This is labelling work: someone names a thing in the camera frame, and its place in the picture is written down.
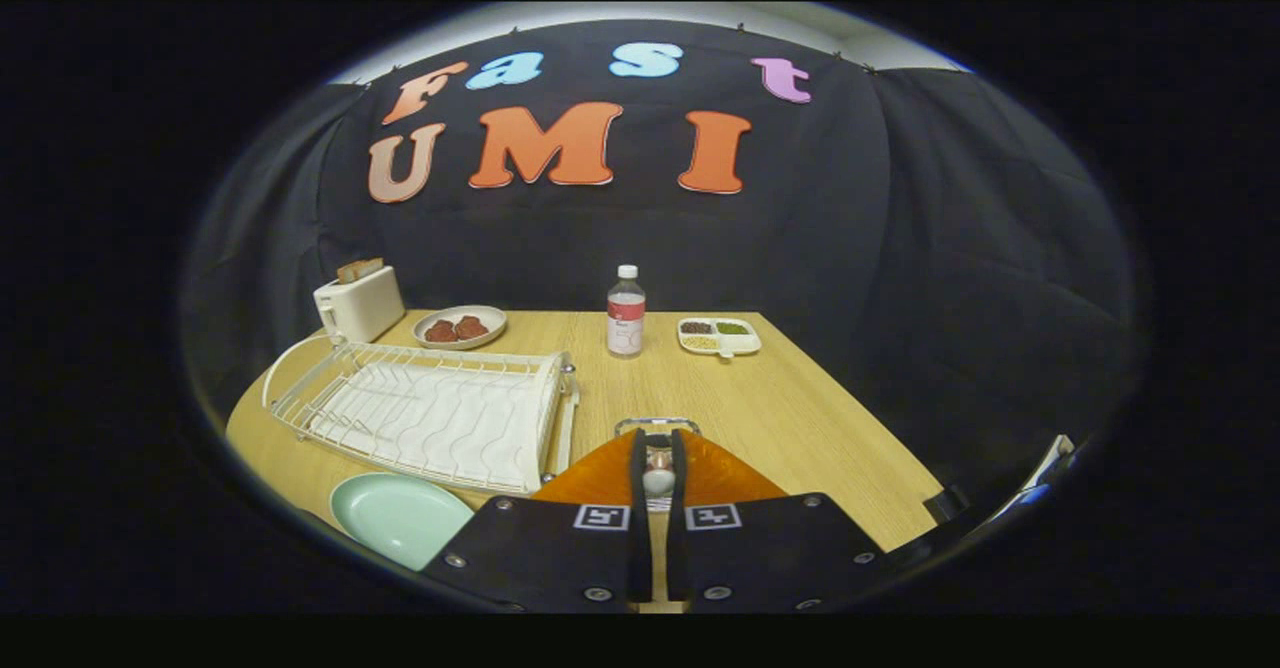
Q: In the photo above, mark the clear bottle with red label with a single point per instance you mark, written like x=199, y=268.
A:
x=626, y=318

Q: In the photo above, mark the black bracket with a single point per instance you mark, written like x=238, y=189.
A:
x=947, y=504

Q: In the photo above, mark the white divided dish with beans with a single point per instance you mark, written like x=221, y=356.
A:
x=728, y=346

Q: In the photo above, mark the mint green plate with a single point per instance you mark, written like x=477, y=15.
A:
x=395, y=518

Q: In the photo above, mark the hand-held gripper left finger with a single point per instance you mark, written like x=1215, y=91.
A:
x=540, y=553

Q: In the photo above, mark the white toaster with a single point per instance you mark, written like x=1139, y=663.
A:
x=362, y=308

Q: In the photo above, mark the white and blue device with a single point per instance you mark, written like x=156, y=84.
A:
x=1045, y=468

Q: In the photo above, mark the white round food plate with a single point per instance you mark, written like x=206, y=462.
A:
x=493, y=319

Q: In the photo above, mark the brown meat patty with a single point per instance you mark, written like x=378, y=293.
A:
x=440, y=332
x=472, y=327

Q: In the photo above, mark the toasted bread slice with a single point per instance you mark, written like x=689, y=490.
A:
x=360, y=270

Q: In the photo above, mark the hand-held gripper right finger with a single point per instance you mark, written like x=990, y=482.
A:
x=770, y=553

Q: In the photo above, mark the black backdrop cloth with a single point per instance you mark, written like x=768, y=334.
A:
x=850, y=248

